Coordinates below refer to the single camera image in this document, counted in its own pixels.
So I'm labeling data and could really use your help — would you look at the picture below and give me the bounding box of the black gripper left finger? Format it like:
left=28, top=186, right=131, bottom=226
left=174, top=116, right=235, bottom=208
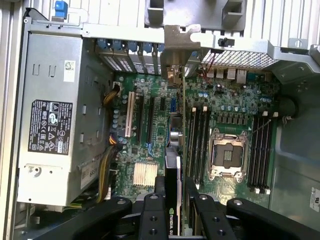
left=67, top=174, right=168, bottom=240

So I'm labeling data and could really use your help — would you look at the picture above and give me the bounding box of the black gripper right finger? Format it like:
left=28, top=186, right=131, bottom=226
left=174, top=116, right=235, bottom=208
left=186, top=176, right=320, bottom=240

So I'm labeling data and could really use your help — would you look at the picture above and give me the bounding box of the Nvidia Quadro graphics card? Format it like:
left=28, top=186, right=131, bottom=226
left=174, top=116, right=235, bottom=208
left=161, top=23, right=202, bottom=238

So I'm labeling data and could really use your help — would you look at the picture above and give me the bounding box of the silver finned chipset heatsink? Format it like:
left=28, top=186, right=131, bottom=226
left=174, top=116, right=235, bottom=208
left=133, top=162, right=159, bottom=187

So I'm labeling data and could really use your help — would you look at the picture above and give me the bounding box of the CPU socket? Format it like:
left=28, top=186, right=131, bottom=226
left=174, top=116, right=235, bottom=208
left=208, top=127, right=250, bottom=181

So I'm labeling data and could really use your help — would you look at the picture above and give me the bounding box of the blue expansion slot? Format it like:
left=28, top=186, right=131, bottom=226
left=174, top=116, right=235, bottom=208
left=146, top=96, right=155, bottom=157

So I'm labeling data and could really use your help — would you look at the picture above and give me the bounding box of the green Dell motherboard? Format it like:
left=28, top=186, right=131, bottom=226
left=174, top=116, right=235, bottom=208
left=109, top=64, right=280, bottom=201

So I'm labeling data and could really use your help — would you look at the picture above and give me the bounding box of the open grey PC case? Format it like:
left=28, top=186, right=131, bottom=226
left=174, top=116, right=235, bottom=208
left=13, top=7, right=320, bottom=240

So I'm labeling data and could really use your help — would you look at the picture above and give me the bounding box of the locking lever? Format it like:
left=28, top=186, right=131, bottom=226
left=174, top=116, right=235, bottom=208
left=249, top=118, right=273, bottom=135

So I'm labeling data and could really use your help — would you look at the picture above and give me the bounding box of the round black case speaker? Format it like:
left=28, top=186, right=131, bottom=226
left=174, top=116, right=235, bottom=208
left=276, top=96, right=299, bottom=120

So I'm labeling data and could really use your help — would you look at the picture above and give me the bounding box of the silver power supply unit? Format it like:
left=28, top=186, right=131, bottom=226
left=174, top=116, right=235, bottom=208
left=16, top=32, right=116, bottom=208

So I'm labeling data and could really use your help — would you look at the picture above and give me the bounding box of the grey plastic parts rack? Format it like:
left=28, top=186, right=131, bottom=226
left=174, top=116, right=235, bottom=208
left=144, top=0, right=247, bottom=32

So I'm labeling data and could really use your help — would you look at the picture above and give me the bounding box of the blue case latch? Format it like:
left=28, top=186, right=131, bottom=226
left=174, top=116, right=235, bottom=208
left=51, top=0, right=67, bottom=22

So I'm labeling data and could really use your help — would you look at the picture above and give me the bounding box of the yellow black power wire bundle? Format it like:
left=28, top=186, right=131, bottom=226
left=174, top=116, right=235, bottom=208
left=96, top=84, right=125, bottom=205

